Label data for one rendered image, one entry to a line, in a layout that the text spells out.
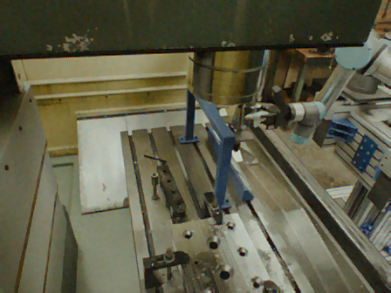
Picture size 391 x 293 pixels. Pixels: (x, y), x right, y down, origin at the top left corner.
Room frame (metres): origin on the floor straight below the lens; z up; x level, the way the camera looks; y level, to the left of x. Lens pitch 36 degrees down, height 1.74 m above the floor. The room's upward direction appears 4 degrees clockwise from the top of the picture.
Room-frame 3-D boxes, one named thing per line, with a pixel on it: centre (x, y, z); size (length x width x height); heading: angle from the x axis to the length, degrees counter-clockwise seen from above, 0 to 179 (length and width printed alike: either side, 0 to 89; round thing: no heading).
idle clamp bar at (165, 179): (0.79, 0.08, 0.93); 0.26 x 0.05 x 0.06; 23
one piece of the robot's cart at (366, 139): (1.13, -0.80, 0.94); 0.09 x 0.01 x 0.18; 16
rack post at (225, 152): (0.78, -0.10, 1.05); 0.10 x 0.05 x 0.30; 108
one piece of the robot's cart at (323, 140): (1.38, -0.83, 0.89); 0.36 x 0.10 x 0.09; 106
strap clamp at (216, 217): (0.67, -0.07, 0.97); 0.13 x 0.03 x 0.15; 18
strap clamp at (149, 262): (0.46, 0.06, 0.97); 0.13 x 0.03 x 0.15; 108
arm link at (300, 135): (1.10, -0.47, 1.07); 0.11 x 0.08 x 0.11; 145
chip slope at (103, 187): (1.19, 0.15, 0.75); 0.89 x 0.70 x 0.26; 108
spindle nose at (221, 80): (0.57, -0.05, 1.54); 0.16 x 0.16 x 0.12
